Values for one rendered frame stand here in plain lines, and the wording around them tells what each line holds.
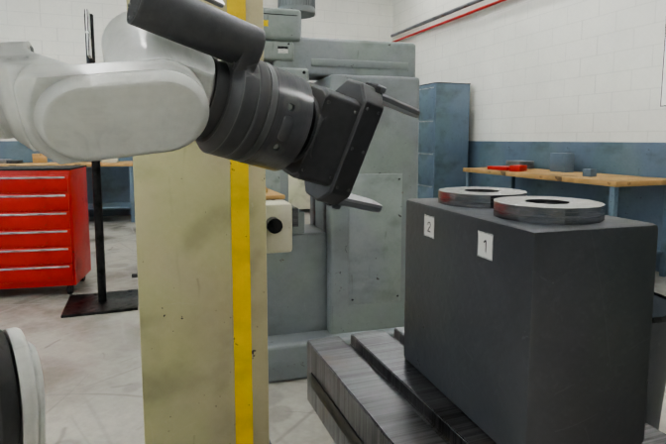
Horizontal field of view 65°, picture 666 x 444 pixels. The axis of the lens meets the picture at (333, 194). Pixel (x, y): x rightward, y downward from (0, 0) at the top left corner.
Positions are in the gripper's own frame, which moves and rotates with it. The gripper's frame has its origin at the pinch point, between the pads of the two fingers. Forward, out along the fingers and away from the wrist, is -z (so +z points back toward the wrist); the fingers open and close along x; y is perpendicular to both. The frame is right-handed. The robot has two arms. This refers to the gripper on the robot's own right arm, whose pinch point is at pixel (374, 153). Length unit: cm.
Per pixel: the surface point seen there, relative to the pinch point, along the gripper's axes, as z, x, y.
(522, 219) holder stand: -3.3, 0.0, -16.7
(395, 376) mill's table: -8.4, -21.5, -7.1
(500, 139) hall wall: -537, 40, 413
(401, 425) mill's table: -2.2, -21.1, -14.9
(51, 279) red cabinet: -48, -201, 370
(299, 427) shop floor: -107, -130, 108
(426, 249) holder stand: -6.7, -7.3, -5.7
